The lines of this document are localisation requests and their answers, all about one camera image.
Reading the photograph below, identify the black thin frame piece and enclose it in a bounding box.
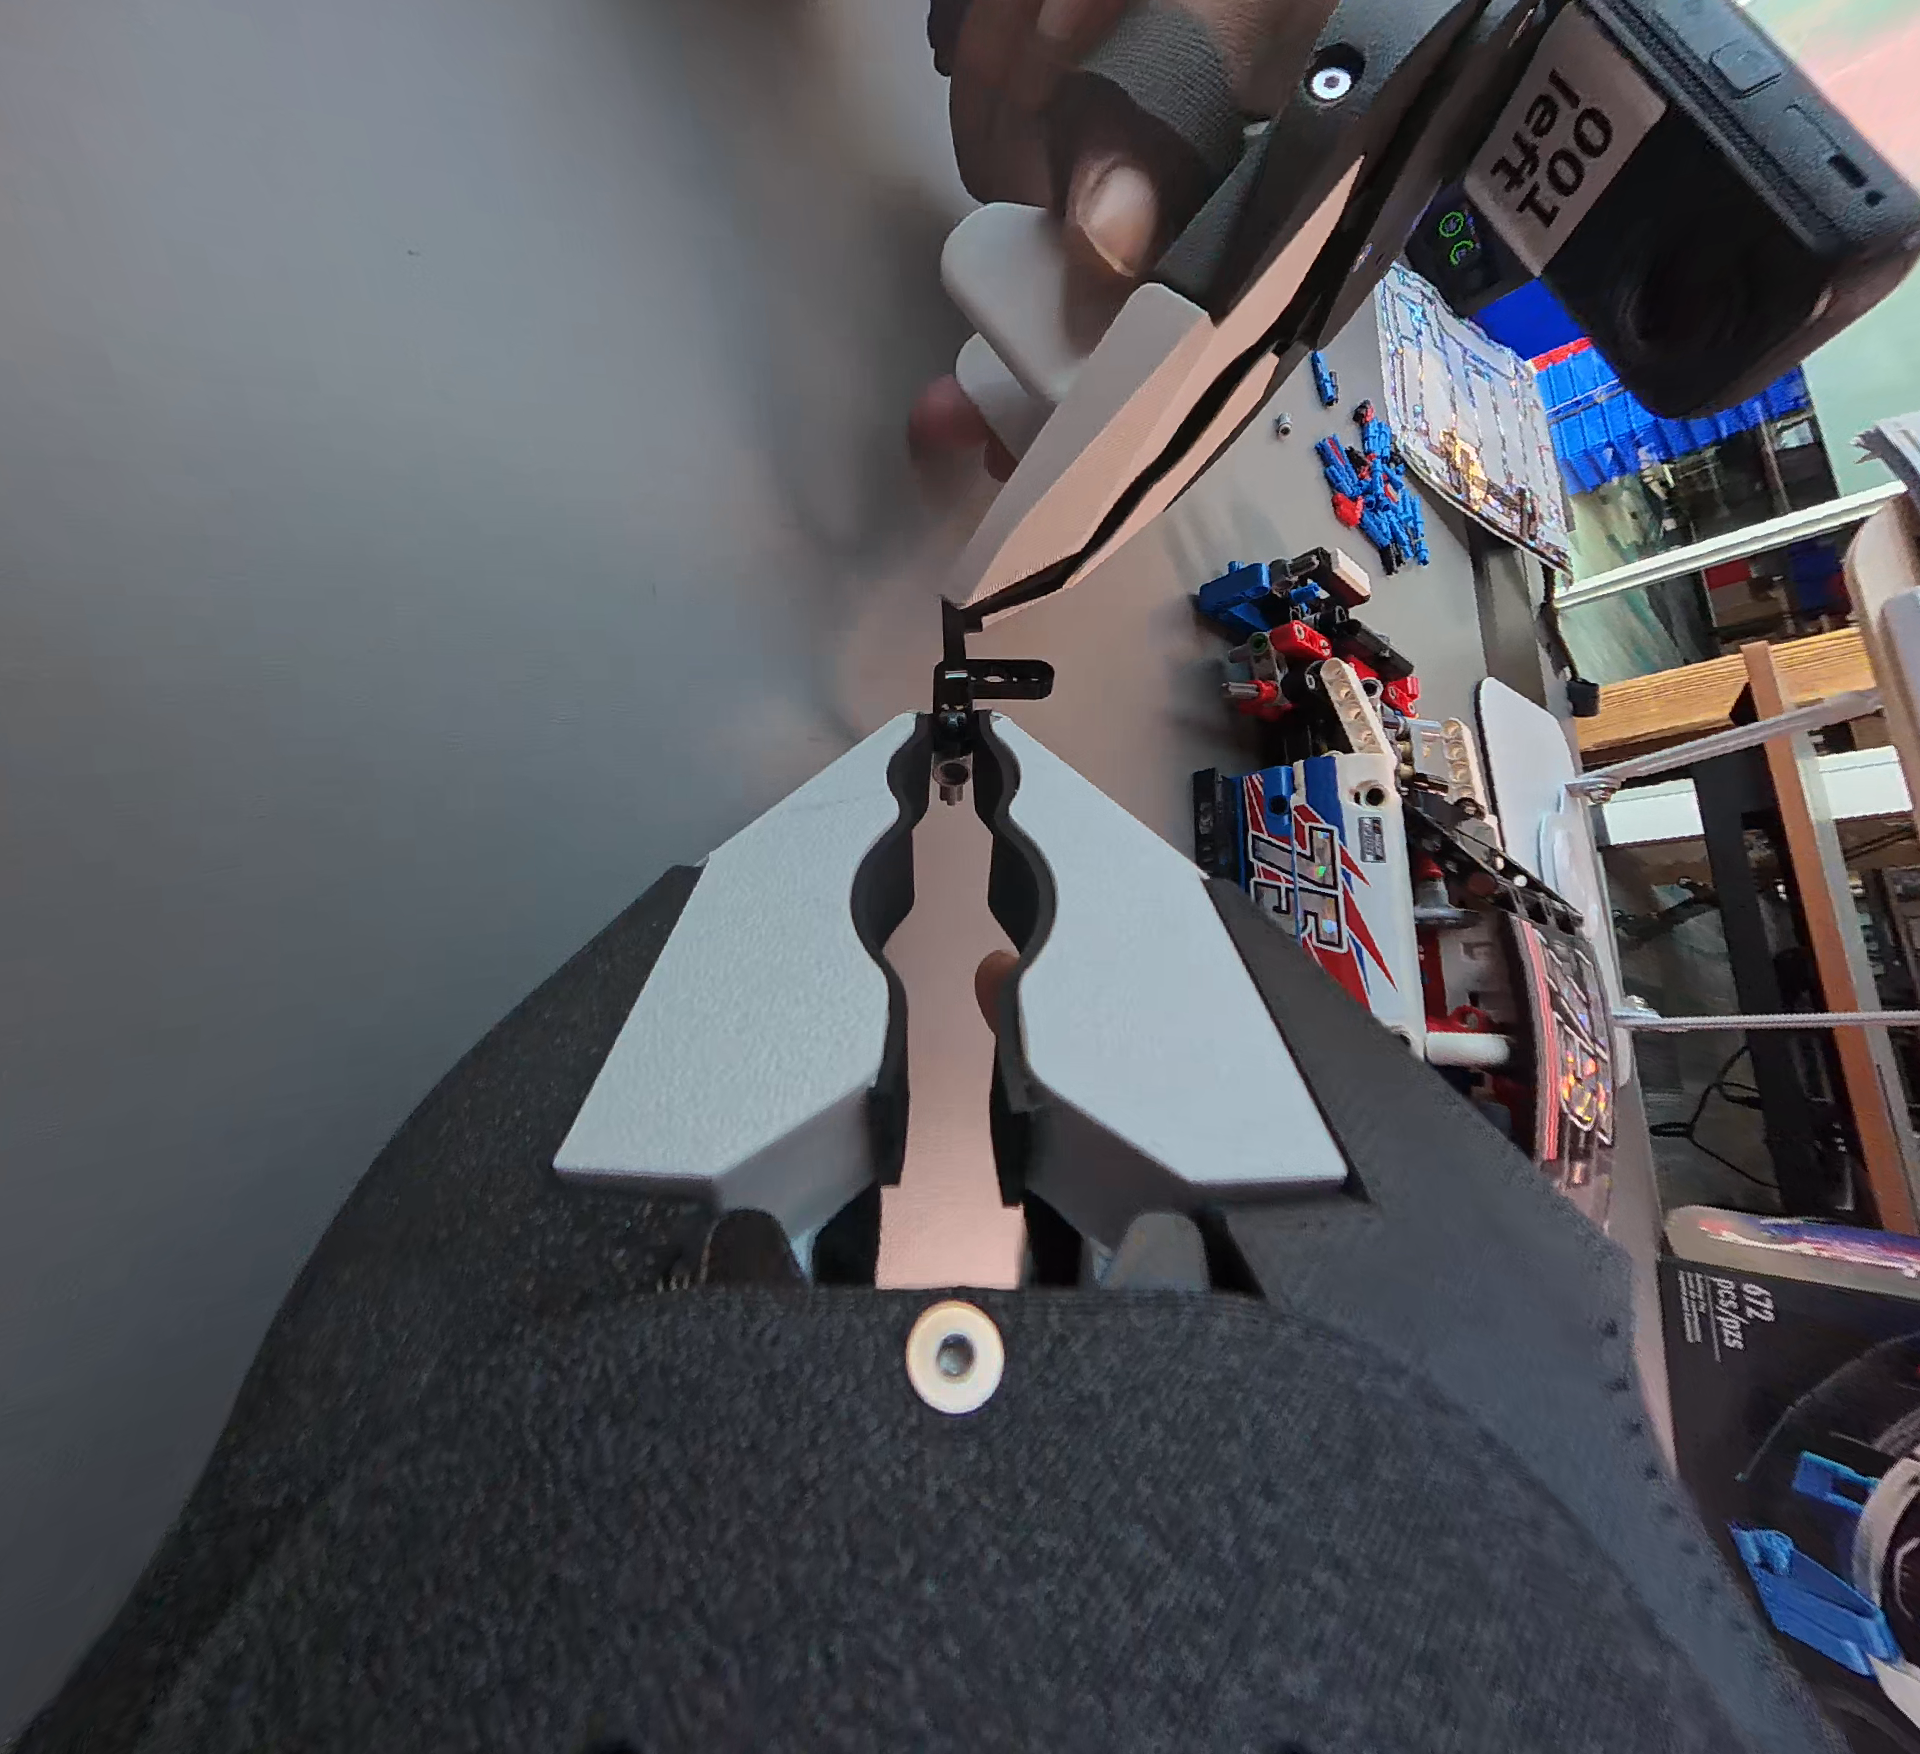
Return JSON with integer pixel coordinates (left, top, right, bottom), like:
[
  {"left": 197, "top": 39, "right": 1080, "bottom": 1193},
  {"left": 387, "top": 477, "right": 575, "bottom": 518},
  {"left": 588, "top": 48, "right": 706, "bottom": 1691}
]
[{"left": 932, "top": 596, "right": 1058, "bottom": 760}]

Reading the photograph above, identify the pile of blue pins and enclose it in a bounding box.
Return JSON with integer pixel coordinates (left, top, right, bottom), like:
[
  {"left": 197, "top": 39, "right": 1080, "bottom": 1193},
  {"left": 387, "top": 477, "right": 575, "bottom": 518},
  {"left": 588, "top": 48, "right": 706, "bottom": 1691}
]
[{"left": 1308, "top": 351, "right": 1429, "bottom": 574}]

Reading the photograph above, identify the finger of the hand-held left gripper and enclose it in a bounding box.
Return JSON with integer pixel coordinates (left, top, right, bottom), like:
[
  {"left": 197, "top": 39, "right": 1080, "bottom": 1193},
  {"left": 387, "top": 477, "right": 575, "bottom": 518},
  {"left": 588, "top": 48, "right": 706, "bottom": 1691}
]
[
  {"left": 1047, "top": 349, "right": 1281, "bottom": 589},
  {"left": 945, "top": 154, "right": 1362, "bottom": 631}
]

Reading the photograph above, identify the grey desk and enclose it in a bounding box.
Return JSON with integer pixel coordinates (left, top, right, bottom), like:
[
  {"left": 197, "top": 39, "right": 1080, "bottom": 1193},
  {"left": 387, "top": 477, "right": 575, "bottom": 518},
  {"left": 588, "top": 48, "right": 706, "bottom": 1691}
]
[{"left": 0, "top": 0, "right": 1681, "bottom": 1725}]

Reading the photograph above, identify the black small device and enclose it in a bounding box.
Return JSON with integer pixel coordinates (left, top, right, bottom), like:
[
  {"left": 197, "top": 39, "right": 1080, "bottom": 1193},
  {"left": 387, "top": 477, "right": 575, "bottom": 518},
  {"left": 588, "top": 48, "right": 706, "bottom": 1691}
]
[{"left": 1422, "top": 191, "right": 1535, "bottom": 305}]

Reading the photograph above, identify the holographic sticker sheet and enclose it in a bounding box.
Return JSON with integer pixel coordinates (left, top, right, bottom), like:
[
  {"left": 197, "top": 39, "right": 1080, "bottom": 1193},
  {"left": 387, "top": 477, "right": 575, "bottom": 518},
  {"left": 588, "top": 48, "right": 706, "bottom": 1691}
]
[{"left": 1375, "top": 260, "right": 1578, "bottom": 574}]

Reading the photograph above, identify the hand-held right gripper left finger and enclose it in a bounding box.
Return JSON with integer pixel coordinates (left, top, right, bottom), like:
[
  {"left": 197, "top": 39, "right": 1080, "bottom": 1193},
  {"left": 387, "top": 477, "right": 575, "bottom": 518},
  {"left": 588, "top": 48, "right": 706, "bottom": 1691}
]
[{"left": 552, "top": 712, "right": 936, "bottom": 1279}]

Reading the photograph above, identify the white monitor stand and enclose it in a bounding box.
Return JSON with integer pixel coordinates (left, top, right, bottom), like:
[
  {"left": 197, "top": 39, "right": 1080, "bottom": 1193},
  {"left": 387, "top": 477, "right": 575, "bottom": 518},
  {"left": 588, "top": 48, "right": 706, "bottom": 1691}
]
[{"left": 1477, "top": 672, "right": 1920, "bottom": 1085}]

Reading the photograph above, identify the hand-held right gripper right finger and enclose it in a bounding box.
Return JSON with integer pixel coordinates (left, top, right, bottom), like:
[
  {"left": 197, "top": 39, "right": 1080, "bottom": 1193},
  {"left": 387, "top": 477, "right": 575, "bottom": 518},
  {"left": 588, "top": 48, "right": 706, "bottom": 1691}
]
[{"left": 979, "top": 715, "right": 1349, "bottom": 1279}]

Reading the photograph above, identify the toy race car model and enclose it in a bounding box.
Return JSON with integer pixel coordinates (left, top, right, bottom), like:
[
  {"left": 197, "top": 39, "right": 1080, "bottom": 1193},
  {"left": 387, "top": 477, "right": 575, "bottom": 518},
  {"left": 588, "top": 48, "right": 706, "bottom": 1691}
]
[{"left": 1192, "top": 544, "right": 1639, "bottom": 1189}]

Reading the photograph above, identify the black product box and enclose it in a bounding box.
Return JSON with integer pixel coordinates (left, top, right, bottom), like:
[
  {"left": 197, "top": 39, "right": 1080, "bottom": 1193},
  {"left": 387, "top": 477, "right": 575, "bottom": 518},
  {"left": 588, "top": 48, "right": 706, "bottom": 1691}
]
[{"left": 1655, "top": 1203, "right": 1920, "bottom": 1744}]

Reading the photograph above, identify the stack of red and blue bins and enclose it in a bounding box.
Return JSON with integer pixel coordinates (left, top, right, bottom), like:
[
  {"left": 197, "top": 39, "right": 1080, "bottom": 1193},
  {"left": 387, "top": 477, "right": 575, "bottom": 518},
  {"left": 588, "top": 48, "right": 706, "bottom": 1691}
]
[{"left": 1526, "top": 337, "right": 1820, "bottom": 484}]

